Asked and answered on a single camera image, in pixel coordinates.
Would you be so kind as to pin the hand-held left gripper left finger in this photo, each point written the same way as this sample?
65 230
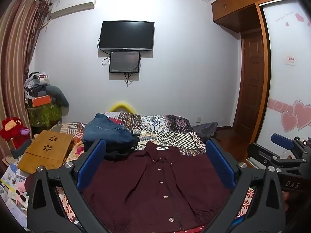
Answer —
91 165

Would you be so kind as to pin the white air conditioner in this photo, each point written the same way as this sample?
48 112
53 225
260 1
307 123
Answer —
73 2

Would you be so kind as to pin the white door label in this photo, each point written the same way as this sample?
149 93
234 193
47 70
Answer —
290 60

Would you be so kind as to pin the blue denim jeans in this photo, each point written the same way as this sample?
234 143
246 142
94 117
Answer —
107 128

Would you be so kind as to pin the grey plush cushion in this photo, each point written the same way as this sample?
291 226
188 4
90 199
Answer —
58 95

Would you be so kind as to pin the small black monitor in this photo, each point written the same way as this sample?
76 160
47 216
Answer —
124 62

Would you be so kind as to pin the pile of clutter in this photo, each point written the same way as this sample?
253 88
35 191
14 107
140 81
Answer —
36 85

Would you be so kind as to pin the dark grey cloth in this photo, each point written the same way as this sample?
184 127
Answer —
205 129

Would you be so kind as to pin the striped brown curtain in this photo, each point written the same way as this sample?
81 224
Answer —
17 53

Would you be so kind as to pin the patchwork bedspread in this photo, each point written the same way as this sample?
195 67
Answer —
170 128

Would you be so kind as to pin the black wall television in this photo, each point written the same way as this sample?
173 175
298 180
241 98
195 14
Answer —
126 35

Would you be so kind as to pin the red plush toy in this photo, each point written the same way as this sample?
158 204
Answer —
13 128

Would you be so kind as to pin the orange box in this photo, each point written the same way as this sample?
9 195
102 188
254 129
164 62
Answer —
41 101

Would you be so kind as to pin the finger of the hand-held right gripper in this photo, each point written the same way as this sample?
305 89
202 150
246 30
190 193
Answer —
281 142
264 155

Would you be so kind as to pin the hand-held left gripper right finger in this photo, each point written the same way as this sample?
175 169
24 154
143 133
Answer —
221 167

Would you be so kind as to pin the maroon button shirt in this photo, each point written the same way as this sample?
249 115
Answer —
145 187

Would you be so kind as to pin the wooden overhead cabinet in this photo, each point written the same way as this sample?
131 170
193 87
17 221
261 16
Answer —
233 7

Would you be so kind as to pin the wooden lap desk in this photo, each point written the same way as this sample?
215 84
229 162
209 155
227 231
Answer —
43 150

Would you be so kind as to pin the yellow floral blanket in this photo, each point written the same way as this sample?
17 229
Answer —
76 148

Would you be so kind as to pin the black garment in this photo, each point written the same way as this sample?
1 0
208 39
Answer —
121 154

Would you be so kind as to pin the pile of papers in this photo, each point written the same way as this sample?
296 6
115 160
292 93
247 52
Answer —
12 191

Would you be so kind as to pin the yellow curved tube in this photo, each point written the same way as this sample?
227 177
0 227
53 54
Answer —
122 105

